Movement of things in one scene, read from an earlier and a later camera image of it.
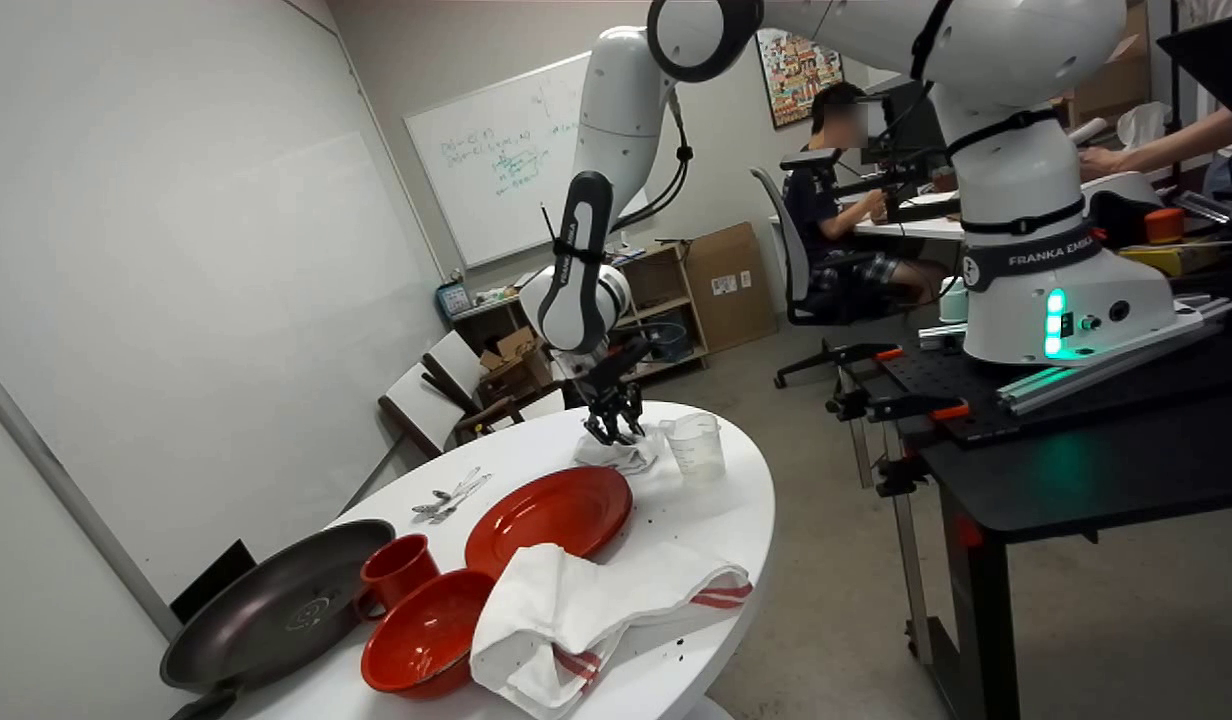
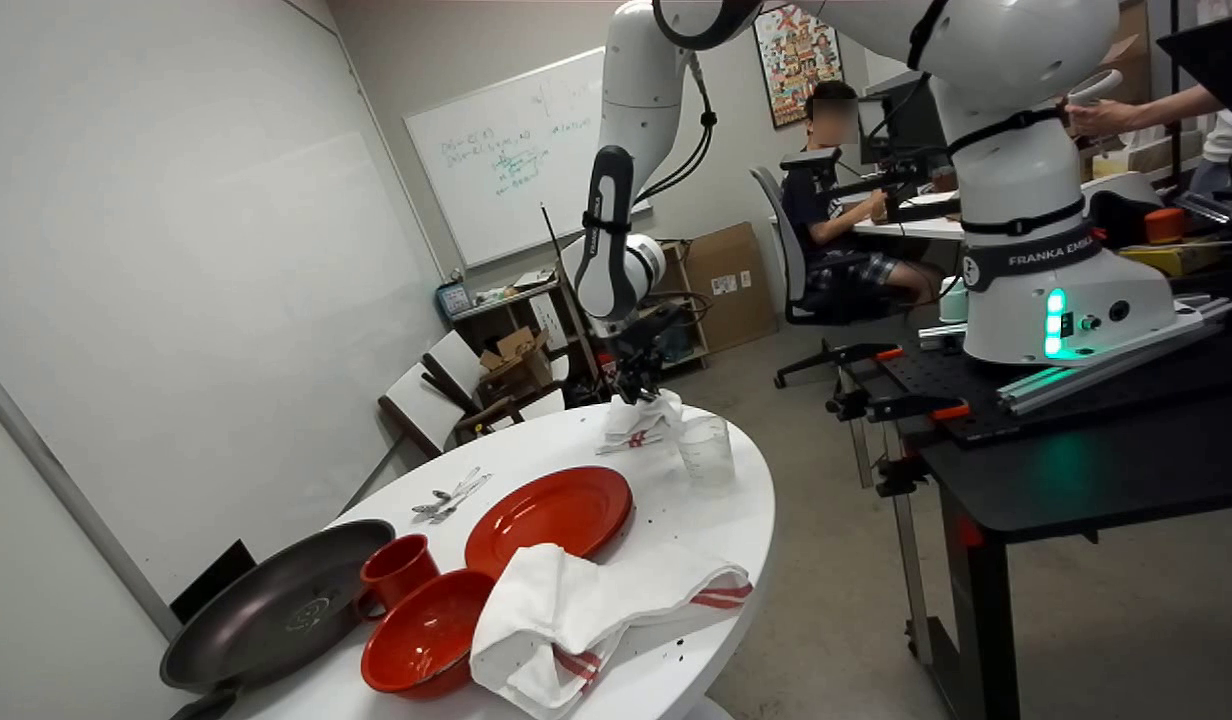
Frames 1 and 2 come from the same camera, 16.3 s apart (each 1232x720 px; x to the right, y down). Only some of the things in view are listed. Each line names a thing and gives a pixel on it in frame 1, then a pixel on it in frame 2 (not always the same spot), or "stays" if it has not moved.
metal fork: x=438 y=510 stays
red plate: x=581 y=505 stays
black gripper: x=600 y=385 -> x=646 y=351
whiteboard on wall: x=500 y=160 stays
